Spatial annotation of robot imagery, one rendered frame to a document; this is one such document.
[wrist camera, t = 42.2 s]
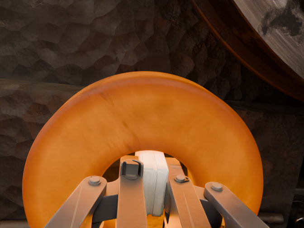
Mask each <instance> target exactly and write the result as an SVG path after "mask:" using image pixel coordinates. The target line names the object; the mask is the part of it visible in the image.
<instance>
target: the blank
mask: <svg viewBox="0 0 304 228"><path fill-rule="evenodd" d="M138 151H159V152H163V153H166V154H169V155H171V156H173V157H175V158H176V159H178V160H179V161H180V162H182V163H183V164H184V165H185V166H186V167H187V171H188V177H189V178H190V179H191V181H192V183H193V185H195V186H198V187H202V188H205V184H206V183H208V182H218V183H220V184H223V185H225V186H226V187H227V188H228V189H230V190H231V191H232V192H233V193H234V194H235V195H236V196H237V197H238V198H239V199H240V200H241V201H242V202H243V203H244V204H245V205H246V206H247V207H248V208H249V209H250V210H251V211H252V212H253V213H255V214H256V215H258V212H259V208H260V205H261V200H262V194H263V169H262V162H261V156H260V153H259V150H258V147H257V144H256V142H255V139H254V137H253V135H252V134H251V132H250V130H249V128H248V127H247V125H246V124H245V123H244V121H243V120H242V119H241V118H240V116H239V115H238V114H237V113H236V112H235V111H234V110H233V109H232V108H231V107H230V106H229V105H228V104H226V103H225V102H224V101H222V100H221V99H220V98H218V97H217V96H215V95H214V94H213V93H211V92H210V91H208V90H207V89H205V88H204V87H202V86H200V85H198V84H196V83H195V82H192V81H190V80H188V79H186V78H183V77H180V76H176V75H173V74H168V73H163V72H156V71H133V72H126V73H121V74H117V75H114V76H110V77H107V78H104V79H102V80H99V81H97V82H95V83H93V84H91V85H89V86H87V87H85V88H84V89H82V90H80V91H79V92H77V93H76V94H75V95H73V96H72V97H71V98H70V99H69V100H68V101H67V102H66V103H65V104H64V105H63V106H62V107H61V108H60V109H59V110H58V111H57V112H56V113H55V114H54V115H53V116H52V117H51V118H50V119H49V120H48V121H47V122H46V124H45V125H44V126H43V128H42V129H41V131H40V132H39V134H38V135H37V137H36V138H35V140H34V142H33V144H32V146H31V148H30V151H29V153H28V156H27V160H26V163H25V167H24V173H23V182H22V194H23V203H24V210H25V214H26V217H27V221H28V223H29V226H30V228H44V226H45V225H46V224H47V223H48V222H49V220H50V219H51V218H52V217H53V215H54V214H55V213H56V212H57V211H58V210H59V208H60V207H61V206H62V205H63V203H64V202H65V201H66V200H67V199H68V197H69V196H70V195H71V194H72V192H73V191H74V190H75V189H76V188H77V186H78V185H79V184H80V183H81V182H82V181H83V179H85V178H86V177H89V176H100V177H102V175H103V174H104V172H105V171H106V170H107V169H108V167H109V166H110V165H111V164H113V163H114V162H115V161H116V160H118V159H119V158H121V157H123V156H125V155H128V154H130V153H133V152H138Z"/></svg>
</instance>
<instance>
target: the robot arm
mask: <svg viewBox="0 0 304 228"><path fill-rule="evenodd" d="M164 208H165V212H164V219H163V226H162V228H164V227H166V228H269V227H268V226H267V225H266V224H265V223H264V222H263V221H262V220H261V219H260V218H259V217H258V216H257V215H256V214H255V213H253V212H252V211H251V210H250V209H249V208H248V207H247V206H246V205H245V204H244V203H243V202H242V201H241V200H240V199H239V198H238V197H237V196H236V195H235V194H234V193H233V192H232V191H231V190H230V189H228V188H227V187H226V186H225V185H223V184H220V183H218V182H208V183H206V184H205V188H202V187H198V186H195V185H193V183H192V181H191V179H190V178H189V177H187V176H185V175H184V172H183V170H182V167H181V165H180V162H179V161H178V160H177V159H175V158H170V157H165V156H164V153H163V152H159V151H138V152H135V156H128V155H125V156H123V157H121V158H120V169H119V178H118V179H117V180H116V181H113V182H108V183H107V180H106V179H105V178H103V177H100V176H89V177H86V178H85V179H83V181H82V182H81V183H80V184H79V185H78V186H77V188H76V189H75V190H74V191H73V192H72V194H71V195H70V196H69V197H68V199H67V200H66V201H65V202H64V203H63V205H62V206H61V207H60V208H59V210H58V211H57V212H56V213H55V214H54V215H53V217H52V218H51V219H50V220H49V222H48V223H47V224H46V225H45V226H44V228H102V227H103V225H104V221H106V220H112V219H116V224H115V228H148V227H147V216H148V215H149V214H151V215H152V216H157V217H161V215H163V210H164ZM223 219H224V223H223V222H222V221H223Z"/></svg>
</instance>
